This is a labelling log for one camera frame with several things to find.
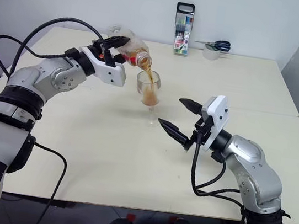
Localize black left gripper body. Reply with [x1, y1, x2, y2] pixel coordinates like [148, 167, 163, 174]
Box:
[89, 37, 120, 68]

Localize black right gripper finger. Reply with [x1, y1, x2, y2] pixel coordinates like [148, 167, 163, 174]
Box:
[155, 117, 193, 148]
[177, 97, 205, 116]

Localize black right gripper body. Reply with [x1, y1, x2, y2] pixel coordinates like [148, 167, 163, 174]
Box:
[183, 113, 216, 155]

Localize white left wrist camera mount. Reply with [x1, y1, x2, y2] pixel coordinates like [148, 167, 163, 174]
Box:
[74, 45, 130, 88]

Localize white tape roll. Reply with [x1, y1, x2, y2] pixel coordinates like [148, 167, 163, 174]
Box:
[201, 43, 221, 62]

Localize clear wine glass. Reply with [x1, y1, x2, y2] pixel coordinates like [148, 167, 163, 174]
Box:
[130, 68, 164, 129]

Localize blue-handled scissors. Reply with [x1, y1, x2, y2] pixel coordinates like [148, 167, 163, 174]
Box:
[194, 36, 232, 52]

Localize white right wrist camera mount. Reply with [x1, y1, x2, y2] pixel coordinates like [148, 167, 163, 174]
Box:
[196, 93, 232, 152]

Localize marker pen set box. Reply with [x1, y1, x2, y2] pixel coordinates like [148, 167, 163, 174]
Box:
[170, 1, 196, 57]

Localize clear plastic drink bottle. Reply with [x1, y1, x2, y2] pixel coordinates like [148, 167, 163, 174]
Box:
[102, 22, 158, 71]

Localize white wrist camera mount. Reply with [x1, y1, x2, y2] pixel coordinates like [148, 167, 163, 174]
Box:
[196, 93, 232, 152]
[74, 45, 130, 88]

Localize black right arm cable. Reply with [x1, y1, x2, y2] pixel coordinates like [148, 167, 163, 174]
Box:
[183, 128, 259, 224]

